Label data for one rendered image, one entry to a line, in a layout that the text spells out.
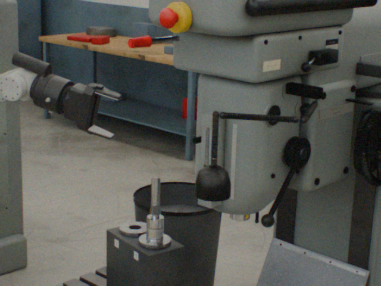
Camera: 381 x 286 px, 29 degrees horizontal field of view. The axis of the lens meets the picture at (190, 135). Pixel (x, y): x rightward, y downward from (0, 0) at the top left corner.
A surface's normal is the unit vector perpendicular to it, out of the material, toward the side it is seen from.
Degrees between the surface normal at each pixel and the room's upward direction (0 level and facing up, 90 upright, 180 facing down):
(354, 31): 90
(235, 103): 90
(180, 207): 0
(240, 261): 0
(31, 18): 90
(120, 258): 90
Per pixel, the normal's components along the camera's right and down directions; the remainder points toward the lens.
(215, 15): -0.44, 0.22
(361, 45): 0.74, 0.19
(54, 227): 0.03, -0.97
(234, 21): 0.14, 0.26
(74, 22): -0.68, 0.17
